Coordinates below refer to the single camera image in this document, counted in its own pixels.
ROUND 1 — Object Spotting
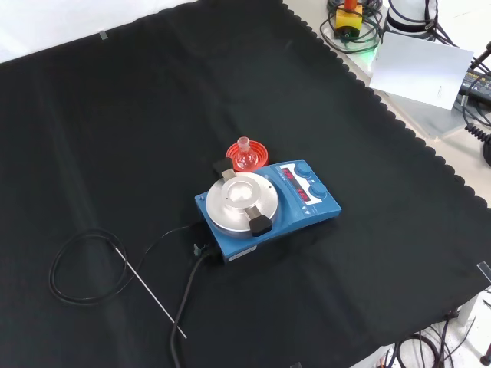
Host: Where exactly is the black coiled cable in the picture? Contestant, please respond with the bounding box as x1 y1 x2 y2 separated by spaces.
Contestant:
464 123 491 146

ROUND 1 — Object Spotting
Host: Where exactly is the thick black power cable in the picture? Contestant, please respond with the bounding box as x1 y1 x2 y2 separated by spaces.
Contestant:
170 248 210 368

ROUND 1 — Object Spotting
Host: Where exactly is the green cable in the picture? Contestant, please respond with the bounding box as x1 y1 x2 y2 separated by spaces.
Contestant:
319 7 384 54

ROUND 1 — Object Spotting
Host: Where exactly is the black and yellow device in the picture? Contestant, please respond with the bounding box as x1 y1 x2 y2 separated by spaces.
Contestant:
459 65 491 101

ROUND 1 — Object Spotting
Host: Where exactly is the clear glass round-bottom flask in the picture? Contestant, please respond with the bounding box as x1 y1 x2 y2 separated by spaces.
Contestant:
233 136 259 173

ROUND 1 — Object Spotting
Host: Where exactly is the yellow stop button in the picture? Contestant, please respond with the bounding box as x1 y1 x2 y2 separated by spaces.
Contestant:
334 0 364 40

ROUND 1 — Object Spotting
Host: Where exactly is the thin black probe cable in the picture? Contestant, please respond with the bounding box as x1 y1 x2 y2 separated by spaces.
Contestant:
48 224 200 307

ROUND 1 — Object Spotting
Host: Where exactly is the pale board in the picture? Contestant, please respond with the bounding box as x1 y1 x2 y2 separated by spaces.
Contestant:
368 31 475 111

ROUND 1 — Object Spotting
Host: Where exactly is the black bench cloth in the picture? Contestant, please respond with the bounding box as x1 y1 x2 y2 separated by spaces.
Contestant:
0 0 491 368

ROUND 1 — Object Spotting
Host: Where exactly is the thin steel temperature probe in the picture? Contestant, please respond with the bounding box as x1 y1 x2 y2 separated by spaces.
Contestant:
114 247 188 340

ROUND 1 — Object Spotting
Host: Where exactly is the blue-based heater with steel block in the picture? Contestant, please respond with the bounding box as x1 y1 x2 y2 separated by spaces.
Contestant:
194 157 342 265

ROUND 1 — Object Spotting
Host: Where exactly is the red ribbed flask stand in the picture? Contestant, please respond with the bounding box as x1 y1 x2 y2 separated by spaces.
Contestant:
225 140 271 173

